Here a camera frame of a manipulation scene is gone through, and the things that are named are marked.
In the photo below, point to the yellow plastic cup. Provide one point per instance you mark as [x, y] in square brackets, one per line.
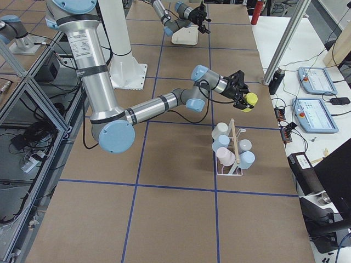
[251, 100]

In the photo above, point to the pale green plastic cup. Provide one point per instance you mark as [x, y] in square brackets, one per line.
[220, 129]

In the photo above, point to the grey plastic cup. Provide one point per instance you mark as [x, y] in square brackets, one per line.
[244, 145]

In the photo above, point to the pink plastic cup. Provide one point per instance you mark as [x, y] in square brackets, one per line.
[225, 156]

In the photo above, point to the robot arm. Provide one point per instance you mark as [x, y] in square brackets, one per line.
[99, 40]
[183, 17]

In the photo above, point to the black water bottle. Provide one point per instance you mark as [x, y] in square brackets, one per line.
[276, 81]

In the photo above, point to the upper teach pendant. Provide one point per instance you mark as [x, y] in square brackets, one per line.
[316, 80]

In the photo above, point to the cream serving tray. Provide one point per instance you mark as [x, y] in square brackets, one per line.
[186, 36]

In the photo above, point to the aluminium frame post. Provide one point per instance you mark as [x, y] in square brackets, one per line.
[285, 41]

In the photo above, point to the white wire cup rack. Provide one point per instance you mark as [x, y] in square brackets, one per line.
[233, 148]

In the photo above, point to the red bottle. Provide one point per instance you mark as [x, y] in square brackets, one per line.
[257, 12]

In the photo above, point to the lower teach pendant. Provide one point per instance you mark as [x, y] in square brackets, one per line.
[313, 116]

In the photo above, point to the black computer box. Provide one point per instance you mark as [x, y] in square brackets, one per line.
[304, 173]

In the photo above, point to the teach pendant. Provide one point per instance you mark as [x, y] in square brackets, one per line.
[313, 116]
[316, 80]

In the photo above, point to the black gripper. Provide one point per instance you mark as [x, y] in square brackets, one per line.
[196, 16]
[230, 91]

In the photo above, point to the light blue cup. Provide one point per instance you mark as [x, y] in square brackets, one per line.
[247, 158]

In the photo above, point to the black power adapter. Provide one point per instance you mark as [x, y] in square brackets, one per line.
[340, 101]

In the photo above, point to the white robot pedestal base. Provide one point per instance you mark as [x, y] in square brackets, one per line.
[125, 72]

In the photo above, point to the blue plastic cup front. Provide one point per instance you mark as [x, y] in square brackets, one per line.
[221, 141]

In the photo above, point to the black monitor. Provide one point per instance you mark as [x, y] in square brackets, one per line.
[334, 174]

